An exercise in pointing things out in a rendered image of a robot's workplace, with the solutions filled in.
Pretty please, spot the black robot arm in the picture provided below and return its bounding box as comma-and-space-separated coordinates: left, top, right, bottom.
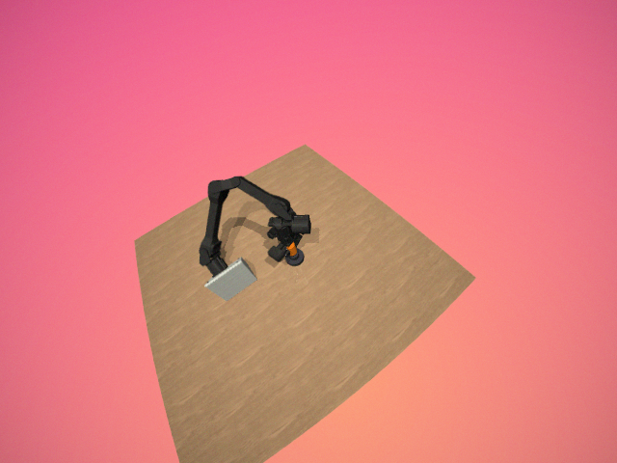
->
199, 177, 311, 278

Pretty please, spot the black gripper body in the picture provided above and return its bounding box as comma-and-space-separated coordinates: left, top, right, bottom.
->
267, 231, 300, 262

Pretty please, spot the orange cylinder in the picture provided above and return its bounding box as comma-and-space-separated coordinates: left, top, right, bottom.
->
286, 242, 297, 256

